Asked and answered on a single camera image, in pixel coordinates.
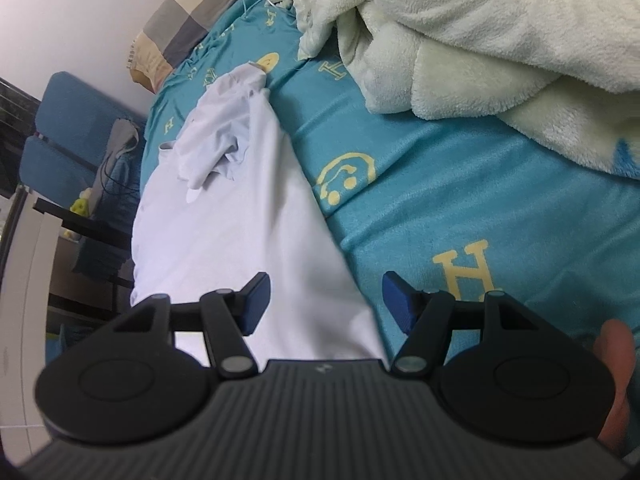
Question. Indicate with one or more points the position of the person's right hand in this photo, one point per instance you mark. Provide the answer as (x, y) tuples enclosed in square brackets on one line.
[(614, 347)]

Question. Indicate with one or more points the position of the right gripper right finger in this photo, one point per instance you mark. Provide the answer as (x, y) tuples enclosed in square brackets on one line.
[(425, 318)]

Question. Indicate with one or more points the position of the plaid pillow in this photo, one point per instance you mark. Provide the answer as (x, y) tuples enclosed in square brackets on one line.
[(168, 38)]

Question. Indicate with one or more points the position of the window with metal grille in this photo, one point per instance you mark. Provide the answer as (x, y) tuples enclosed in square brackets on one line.
[(18, 110)]

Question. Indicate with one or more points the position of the yellow green plush toy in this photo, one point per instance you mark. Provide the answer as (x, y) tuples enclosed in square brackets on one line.
[(84, 204)]

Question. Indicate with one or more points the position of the grey folded cloth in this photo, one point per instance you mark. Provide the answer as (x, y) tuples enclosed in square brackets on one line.
[(117, 167)]

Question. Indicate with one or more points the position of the white desk with black frame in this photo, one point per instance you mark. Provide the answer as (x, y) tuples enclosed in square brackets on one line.
[(40, 292)]

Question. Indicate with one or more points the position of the green and pink blanket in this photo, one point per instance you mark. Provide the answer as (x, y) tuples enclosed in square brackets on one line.
[(565, 73)]

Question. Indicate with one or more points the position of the teal patterned bed sheet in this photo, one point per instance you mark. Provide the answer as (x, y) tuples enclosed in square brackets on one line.
[(460, 205)]

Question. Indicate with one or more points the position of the blue covered chair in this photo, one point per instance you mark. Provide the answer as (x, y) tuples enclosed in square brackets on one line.
[(53, 172), (79, 118)]

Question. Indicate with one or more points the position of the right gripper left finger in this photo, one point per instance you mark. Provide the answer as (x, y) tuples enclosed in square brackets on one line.
[(228, 317)]

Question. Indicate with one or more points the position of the white t-shirt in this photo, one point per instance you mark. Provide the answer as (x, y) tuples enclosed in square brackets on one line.
[(228, 200)]

